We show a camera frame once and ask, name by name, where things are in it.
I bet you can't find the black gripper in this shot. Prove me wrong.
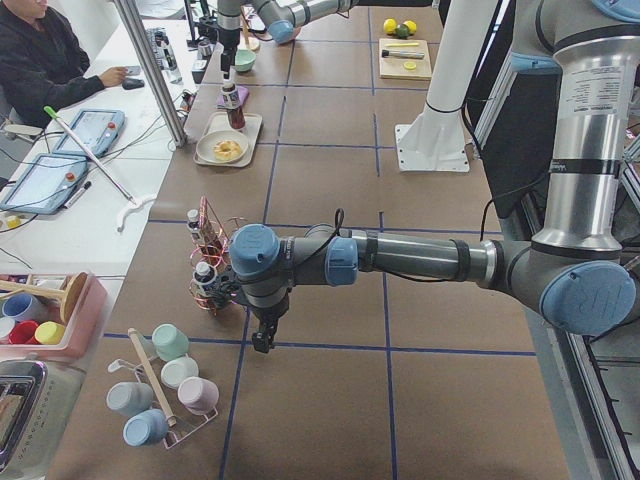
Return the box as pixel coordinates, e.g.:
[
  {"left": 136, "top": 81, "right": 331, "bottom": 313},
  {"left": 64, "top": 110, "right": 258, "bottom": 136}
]
[
  {"left": 251, "top": 299, "right": 289, "bottom": 353},
  {"left": 219, "top": 30, "right": 237, "bottom": 80}
]

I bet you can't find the tea bottle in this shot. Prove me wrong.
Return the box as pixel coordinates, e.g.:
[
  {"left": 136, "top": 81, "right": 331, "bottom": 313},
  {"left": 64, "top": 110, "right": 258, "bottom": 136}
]
[
  {"left": 221, "top": 82, "right": 245, "bottom": 130},
  {"left": 193, "top": 261, "right": 218, "bottom": 300},
  {"left": 187, "top": 209, "right": 210, "bottom": 245}
]

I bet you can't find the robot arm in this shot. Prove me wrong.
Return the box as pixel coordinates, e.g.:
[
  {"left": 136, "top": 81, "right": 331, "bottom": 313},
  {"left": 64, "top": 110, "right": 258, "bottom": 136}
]
[
  {"left": 229, "top": 1, "right": 639, "bottom": 353},
  {"left": 217, "top": 0, "right": 358, "bottom": 80}
]

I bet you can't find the beige rabbit tray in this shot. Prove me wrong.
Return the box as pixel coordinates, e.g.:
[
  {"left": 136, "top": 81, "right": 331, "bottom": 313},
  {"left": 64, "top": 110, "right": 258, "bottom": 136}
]
[{"left": 194, "top": 112, "right": 262, "bottom": 168}]

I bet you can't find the person's hand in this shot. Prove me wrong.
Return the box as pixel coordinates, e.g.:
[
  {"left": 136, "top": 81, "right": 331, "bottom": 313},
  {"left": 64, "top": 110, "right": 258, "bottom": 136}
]
[{"left": 99, "top": 66, "right": 128, "bottom": 88}]

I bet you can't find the mint green bowl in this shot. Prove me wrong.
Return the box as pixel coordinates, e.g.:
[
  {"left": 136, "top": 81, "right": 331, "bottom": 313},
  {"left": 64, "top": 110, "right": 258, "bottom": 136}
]
[{"left": 234, "top": 49, "right": 257, "bottom": 73}]

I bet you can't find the wooden stand with round base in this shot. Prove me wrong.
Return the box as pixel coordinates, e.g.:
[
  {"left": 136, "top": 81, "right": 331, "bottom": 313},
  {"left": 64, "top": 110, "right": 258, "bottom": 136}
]
[{"left": 241, "top": 10, "right": 260, "bottom": 52}]

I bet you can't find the steel cup on black base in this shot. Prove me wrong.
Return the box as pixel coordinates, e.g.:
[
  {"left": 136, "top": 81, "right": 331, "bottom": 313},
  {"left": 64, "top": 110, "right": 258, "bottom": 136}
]
[{"left": 197, "top": 39, "right": 213, "bottom": 59}]

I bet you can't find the purple folded cloth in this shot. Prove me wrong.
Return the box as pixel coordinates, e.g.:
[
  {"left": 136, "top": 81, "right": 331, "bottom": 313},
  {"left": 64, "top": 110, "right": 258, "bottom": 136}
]
[{"left": 216, "top": 85, "right": 249, "bottom": 108}]

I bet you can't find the pink cup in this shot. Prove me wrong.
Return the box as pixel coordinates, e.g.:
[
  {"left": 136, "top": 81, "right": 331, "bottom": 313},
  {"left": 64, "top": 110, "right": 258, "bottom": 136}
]
[{"left": 177, "top": 376, "right": 220, "bottom": 415}]

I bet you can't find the mint green cup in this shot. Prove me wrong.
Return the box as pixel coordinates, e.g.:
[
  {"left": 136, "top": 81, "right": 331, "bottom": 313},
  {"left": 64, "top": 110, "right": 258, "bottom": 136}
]
[{"left": 151, "top": 323, "right": 189, "bottom": 362}]

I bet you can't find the white cup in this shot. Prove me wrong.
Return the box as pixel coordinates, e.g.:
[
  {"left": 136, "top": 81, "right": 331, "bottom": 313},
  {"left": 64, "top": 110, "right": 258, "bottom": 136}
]
[{"left": 161, "top": 356, "right": 199, "bottom": 390}]

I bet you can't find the beige round plate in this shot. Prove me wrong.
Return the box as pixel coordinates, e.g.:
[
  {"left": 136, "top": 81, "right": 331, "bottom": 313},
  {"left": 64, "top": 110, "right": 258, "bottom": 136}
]
[{"left": 196, "top": 130, "right": 249, "bottom": 164}]

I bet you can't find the computer mouse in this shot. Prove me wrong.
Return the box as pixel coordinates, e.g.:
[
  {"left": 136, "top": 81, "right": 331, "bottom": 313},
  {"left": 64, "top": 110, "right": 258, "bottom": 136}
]
[{"left": 122, "top": 77, "right": 145, "bottom": 90}]

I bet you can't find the glazed twisted donut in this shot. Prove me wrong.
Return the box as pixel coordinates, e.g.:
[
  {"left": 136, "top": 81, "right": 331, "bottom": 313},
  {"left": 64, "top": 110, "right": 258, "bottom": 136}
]
[{"left": 213, "top": 140, "right": 243, "bottom": 162}]

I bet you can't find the light blue cup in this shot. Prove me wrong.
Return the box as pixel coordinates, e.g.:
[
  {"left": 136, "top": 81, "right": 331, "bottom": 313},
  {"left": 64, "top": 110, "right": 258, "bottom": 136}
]
[{"left": 122, "top": 409, "right": 169, "bottom": 447}]

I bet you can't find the grey blue cup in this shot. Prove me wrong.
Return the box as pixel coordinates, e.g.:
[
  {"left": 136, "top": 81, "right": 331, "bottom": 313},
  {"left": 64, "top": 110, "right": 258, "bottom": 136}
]
[{"left": 106, "top": 382, "right": 154, "bottom": 417}]

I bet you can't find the far teach pendant tablet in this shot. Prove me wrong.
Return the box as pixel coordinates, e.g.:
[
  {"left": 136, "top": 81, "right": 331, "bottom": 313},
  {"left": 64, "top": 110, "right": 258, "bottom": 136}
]
[{"left": 68, "top": 109, "right": 126, "bottom": 158}]

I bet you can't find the teach pendant tablet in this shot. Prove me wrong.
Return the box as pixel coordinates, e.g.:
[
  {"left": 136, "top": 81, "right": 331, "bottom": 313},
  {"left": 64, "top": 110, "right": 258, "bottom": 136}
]
[
  {"left": 1, "top": 153, "right": 88, "bottom": 215},
  {"left": 68, "top": 109, "right": 126, "bottom": 158}
]

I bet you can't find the yellow lemon left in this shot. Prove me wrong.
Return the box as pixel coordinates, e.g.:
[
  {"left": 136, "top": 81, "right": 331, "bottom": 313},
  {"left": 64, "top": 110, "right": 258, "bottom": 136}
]
[{"left": 383, "top": 18, "right": 397, "bottom": 35}]

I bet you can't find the yellow lemon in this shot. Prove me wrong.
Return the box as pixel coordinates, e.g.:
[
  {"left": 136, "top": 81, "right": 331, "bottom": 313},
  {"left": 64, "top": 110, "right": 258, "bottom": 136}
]
[
  {"left": 383, "top": 18, "right": 397, "bottom": 35},
  {"left": 403, "top": 20, "right": 417, "bottom": 35}
]

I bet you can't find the green avocado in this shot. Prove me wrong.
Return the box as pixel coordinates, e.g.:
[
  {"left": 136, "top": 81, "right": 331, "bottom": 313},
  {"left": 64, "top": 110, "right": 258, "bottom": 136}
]
[{"left": 395, "top": 24, "right": 411, "bottom": 39}]

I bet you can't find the yellow plastic knife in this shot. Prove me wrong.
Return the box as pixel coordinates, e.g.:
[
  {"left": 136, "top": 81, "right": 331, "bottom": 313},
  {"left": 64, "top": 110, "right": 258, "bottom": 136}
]
[{"left": 385, "top": 42, "right": 421, "bottom": 48}]

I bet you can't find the pink storage box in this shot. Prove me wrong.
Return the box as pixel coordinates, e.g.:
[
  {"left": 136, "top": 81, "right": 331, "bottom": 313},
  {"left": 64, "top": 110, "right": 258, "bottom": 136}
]
[{"left": 1, "top": 272, "right": 107, "bottom": 363}]

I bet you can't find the wooden cutting board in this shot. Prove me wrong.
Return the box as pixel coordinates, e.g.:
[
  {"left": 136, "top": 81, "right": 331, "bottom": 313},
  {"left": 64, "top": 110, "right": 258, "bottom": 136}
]
[{"left": 378, "top": 38, "right": 432, "bottom": 80}]

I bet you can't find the yellow lemon right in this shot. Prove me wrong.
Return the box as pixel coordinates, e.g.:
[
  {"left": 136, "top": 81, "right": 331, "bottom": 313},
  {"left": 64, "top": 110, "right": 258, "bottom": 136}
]
[{"left": 403, "top": 20, "right": 417, "bottom": 35}]

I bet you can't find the reacher grabber stick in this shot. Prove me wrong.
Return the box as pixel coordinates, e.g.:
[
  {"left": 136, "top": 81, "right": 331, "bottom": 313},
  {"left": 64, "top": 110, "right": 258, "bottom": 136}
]
[{"left": 43, "top": 105, "right": 157, "bottom": 233}]

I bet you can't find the person in black sweater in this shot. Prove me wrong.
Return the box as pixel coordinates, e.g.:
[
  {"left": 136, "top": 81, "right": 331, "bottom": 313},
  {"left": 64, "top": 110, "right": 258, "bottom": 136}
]
[{"left": 1, "top": 1, "right": 106, "bottom": 128}]

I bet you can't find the black marker pen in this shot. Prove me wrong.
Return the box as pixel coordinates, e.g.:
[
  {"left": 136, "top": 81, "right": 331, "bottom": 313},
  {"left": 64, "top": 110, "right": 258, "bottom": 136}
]
[{"left": 63, "top": 181, "right": 92, "bottom": 209}]

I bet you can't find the near teach pendant tablet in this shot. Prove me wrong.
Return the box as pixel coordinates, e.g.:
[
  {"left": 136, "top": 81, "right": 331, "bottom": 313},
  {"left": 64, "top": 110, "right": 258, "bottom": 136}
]
[{"left": 1, "top": 153, "right": 88, "bottom": 215}]

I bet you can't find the silver toaster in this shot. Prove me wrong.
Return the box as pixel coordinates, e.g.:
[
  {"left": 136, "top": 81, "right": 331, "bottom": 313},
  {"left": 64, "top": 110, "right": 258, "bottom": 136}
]
[{"left": 1, "top": 359, "right": 84, "bottom": 479}]

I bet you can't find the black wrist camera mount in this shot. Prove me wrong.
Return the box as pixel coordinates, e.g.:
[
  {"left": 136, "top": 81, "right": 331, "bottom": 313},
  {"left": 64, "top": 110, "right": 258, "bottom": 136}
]
[{"left": 210, "top": 268, "right": 247, "bottom": 309}]

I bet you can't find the copper wire bottle rack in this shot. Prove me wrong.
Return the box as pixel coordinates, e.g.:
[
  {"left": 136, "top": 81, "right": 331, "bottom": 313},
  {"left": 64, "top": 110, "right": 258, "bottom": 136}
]
[{"left": 188, "top": 196, "right": 247, "bottom": 315}]

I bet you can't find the aluminium frame post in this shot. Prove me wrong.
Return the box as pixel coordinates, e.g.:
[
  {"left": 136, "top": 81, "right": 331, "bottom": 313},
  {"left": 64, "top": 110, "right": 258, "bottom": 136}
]
[{"left": 114, "top": 0, "right": 187, "bottom": 148}]

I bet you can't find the wire cup rack wooden handle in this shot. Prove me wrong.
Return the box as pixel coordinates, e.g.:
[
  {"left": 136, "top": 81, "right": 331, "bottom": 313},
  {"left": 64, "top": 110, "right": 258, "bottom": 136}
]
[{"left": 107, "top": 327, "right": 220, "bottom": 450}]

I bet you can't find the black and steel knife handle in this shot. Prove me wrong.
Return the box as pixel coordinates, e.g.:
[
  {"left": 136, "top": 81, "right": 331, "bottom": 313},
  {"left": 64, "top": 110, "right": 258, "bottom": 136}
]
[{"left": 381, "top": 49, "right": 426, "bottom": 60}]

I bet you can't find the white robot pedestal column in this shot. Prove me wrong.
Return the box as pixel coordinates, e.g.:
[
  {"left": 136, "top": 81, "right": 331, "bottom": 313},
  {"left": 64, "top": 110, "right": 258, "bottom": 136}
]
[{"left": 395, "top": 0, "right": 499, "bottom": 173}]

